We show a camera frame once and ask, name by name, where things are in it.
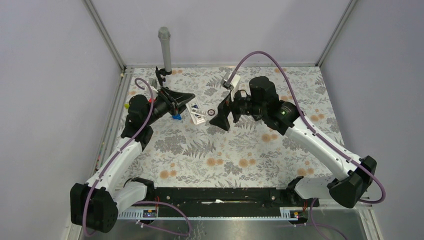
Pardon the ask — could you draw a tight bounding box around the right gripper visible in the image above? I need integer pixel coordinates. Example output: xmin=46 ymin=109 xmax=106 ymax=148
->
xmin=209 ymin=84 xmax=266 ymax=131

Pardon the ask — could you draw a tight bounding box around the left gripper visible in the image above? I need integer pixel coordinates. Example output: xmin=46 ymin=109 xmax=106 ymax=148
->
xmin=145 ymin=86 xmax=196 ymax=126

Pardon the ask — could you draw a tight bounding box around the white AC remote control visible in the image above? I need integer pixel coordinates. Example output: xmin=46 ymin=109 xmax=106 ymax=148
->
xmin=186 ymin=101 xmax=207 ymax=125

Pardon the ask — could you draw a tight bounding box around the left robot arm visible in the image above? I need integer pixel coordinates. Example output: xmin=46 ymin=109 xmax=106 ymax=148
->
xmin=70 ymin=87 xmax=196 ymax=233

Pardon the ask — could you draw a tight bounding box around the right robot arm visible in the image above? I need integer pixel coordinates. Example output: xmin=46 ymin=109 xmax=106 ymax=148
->
xmin=210 ymin=76 xmax=377 ymax=209

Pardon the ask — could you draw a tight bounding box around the poker chip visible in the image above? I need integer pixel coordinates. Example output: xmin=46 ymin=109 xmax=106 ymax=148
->
xmin=207 ymin=109 xmax=215 ymax=116

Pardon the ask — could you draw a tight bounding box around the blue plastic clip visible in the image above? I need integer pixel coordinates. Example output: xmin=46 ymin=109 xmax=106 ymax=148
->
xmin=172 ymin=114 xmax=182 ymax=121

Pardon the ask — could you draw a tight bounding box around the floral table mat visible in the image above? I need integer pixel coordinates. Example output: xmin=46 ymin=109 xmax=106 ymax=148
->
xmin=118 ymin=67 xmax=343 ymax=188

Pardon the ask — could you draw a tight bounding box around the grey microphone on stand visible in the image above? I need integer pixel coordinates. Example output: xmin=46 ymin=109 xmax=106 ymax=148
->
xmin=158 ymin=26 xmax=172 ymax=76

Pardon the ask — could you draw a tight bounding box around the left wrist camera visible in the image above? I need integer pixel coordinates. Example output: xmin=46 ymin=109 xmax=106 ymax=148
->
xmin=147 ymin=78 xmax=160 ymax=98

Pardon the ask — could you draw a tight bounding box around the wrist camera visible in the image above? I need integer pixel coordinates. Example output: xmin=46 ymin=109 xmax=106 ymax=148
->
xmin=221 ymin=72 xmax=241 ymax=100
xmin=147 ymin=78 xmax=160 ymax=98

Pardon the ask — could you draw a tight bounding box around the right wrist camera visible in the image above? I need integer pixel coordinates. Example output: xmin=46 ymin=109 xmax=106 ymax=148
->
xmin=221 ymin=72 xmax=241 ymax=100

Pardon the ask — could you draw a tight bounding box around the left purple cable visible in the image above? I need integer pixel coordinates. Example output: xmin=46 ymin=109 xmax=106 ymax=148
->
xmin=82 ymin=78 xmax=157 ymax=237

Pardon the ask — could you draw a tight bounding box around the purple cable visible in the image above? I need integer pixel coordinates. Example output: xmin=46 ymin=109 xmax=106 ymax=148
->
xmin=82 ymin=78 xmax=157 ymax=237
xmin=231 ymin=50 xmax=387 ymax=204

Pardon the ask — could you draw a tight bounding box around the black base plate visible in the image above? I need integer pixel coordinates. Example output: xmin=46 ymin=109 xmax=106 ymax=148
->
xmin=145 ymin=187 xmax=320 ymax=218

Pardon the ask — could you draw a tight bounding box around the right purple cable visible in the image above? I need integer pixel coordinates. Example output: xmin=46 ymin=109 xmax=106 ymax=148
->
xmin=231 ymin=50 xmax=387 ymax=204

